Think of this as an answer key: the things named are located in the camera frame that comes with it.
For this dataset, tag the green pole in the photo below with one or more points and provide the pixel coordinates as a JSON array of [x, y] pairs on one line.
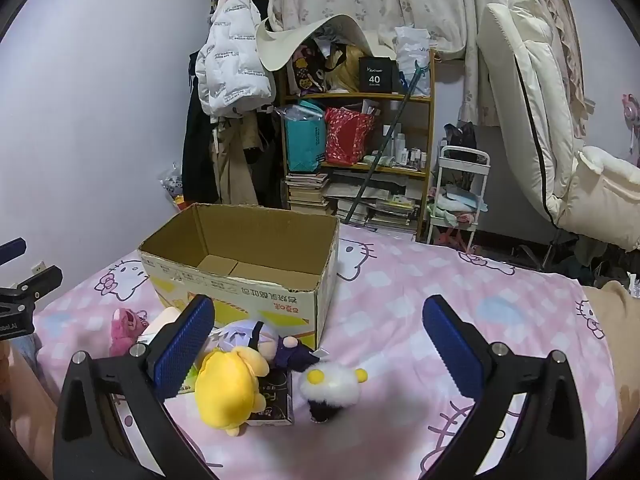
[[395, 120]]

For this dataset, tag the plastic bag of toys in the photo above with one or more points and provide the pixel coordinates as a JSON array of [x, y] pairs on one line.
[[172, 185]]

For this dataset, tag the white trolley cart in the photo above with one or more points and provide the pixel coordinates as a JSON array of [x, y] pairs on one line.
[[465, 152]]

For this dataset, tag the black bag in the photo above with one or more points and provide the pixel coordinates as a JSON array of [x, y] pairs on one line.
[[460, 137]]

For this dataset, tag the green packet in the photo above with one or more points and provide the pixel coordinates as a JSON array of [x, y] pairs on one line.
[[191, 377]]

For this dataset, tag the beige blanket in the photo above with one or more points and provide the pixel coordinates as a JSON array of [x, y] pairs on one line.
[[615, 340]]

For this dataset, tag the red patterned bag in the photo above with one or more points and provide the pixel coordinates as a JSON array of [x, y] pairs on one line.
[[347, 135]]

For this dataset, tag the pile of magazines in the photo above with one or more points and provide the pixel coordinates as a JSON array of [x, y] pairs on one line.
[[385, 205]]

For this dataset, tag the yellow plush toy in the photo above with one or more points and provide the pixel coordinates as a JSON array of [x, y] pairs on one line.
[[225, 390]]

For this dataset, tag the teal bag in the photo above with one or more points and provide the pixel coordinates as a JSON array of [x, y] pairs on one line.
[[302, 140]]

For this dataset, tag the white plastic bag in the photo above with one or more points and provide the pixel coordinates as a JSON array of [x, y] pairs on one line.
[[412, 50]]

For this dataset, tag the small black box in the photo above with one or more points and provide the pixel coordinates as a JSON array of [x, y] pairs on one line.
[[277, 400]]

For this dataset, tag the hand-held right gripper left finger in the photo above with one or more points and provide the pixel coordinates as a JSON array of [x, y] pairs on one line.
[[182, 350]]

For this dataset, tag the white fluffy plush toy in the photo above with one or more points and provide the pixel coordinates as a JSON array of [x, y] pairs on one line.
[[332, 387]]

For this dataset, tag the wooden shelf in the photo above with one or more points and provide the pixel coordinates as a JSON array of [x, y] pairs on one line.
[[430, 125]]

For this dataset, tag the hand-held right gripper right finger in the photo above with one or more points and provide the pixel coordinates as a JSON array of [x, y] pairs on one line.
[[452, 347]]

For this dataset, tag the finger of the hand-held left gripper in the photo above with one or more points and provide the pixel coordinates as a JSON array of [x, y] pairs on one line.
[[12, 251], [37, 280]]

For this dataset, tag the pink plush toy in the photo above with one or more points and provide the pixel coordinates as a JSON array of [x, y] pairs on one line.
[[122, 327]]

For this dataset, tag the white puffer jacket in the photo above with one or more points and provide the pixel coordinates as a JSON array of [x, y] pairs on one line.
[[235, 60]]

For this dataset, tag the white padded chair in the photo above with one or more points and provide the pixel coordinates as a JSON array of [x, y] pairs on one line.
[[530, 110]]

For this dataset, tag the black coat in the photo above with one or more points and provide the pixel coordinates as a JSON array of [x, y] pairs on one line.
[[197, 150]]

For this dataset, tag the cream wide-brim hat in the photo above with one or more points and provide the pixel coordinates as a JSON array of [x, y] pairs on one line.
[[300, 35]]

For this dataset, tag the wall power outlet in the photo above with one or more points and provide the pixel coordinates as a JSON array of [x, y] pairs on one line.
[[38, 268]]

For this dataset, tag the stack of books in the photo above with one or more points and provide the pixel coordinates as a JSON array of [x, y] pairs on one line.
[[307, 195]]

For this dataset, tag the purple-haired plush doll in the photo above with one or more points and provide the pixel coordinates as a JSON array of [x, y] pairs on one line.
[[245, 337]]

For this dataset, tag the dark printed bag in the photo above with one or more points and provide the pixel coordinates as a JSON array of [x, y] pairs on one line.
[[307, 67]]

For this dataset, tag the row of small bottles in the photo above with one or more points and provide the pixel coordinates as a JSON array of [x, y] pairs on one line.
[[407, 152]]

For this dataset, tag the brown cardboard box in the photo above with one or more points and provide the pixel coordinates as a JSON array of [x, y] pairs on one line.
[[280, 305]]

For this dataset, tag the beige coat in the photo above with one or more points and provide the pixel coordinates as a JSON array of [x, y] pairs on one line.
[[232, 170]]

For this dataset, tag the person's left forearm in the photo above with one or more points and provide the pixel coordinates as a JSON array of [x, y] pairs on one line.
[[25, 400]]

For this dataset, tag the pink printed blanket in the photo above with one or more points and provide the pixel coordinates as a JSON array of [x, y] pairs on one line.
[[400, 280]]

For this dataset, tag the black box with white print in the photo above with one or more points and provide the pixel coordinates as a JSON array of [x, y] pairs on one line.
[[377, 75]]

